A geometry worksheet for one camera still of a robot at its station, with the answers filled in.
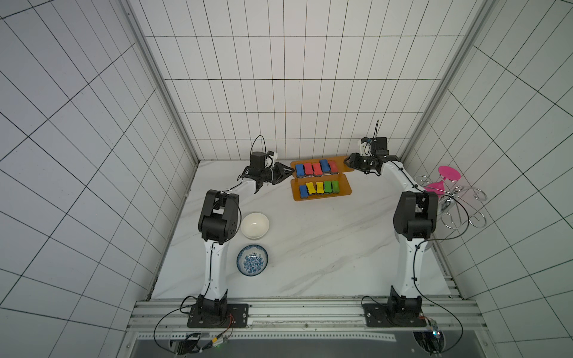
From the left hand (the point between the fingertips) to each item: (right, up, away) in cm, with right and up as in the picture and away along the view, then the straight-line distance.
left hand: (292, 172), depth 98 cm
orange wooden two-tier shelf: (+13, -3, +3) cm, 13 cm away
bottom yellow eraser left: (+9, -7, +6) cm, 13 cm away
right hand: (+22, +6, +4) cm, 23 cm away
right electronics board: (+44, -55, -29) cm, 76 cm away
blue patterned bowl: (-16, -35, -13) cm, 40 cm away
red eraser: (+7, +2, -2) cm, 7 cm away
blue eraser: (+3, +1, -3) cm, 4 cm away
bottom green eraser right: (+21, -7, +8) cm, 24 cm away
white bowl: (-16, -23, -6) cm, 28 cm away
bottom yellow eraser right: (+13, -7, +6) cm, 16 cm away
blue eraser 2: (+14, +3, -2) cm, 15 cm away
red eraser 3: (+18, +2, -2) cm, 18 cm away
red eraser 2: (+11, +1, -3) cm, 11 cm away
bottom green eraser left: (+17, -7, +8) cm, 20 cm away
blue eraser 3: (+5, -9, +5) cm, 12 cm away
